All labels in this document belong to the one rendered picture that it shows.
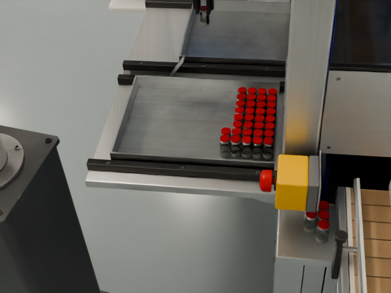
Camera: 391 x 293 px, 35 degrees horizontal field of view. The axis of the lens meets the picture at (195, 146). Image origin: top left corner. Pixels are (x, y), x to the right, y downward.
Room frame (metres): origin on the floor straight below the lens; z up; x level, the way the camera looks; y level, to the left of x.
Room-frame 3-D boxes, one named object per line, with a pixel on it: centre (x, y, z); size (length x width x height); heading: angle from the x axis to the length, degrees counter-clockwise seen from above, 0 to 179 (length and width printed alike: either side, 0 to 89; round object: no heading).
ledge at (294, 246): (0.69, -0.21, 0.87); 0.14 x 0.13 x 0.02; 79
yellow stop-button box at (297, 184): (0.71, -0.17, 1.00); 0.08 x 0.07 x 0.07; 79
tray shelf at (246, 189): (1.16, -0.07, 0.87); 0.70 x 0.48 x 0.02; 169
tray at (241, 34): (1.32, -0.17, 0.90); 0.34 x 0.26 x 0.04; 79
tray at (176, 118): (1.00, -0.01, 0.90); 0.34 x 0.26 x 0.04; 79
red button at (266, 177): (0.72, -0.13, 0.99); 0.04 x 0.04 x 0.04; 79
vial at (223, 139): (0.91, -0.06, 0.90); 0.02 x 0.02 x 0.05
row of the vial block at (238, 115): (0.98, -0.10, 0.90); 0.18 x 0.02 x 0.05; 169
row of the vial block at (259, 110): (0.97, -0.14, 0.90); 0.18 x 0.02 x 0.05; 169
